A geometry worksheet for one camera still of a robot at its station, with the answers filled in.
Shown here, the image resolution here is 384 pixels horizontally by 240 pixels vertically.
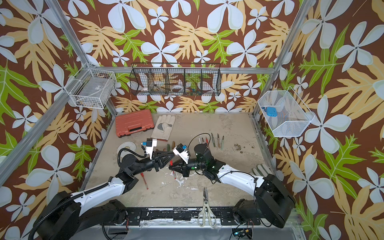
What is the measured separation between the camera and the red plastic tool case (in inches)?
41.7

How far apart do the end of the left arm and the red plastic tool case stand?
442 millimetres

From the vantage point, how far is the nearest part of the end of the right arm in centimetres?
61

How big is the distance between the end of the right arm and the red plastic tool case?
0.48m

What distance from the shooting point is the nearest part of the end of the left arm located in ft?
1.97
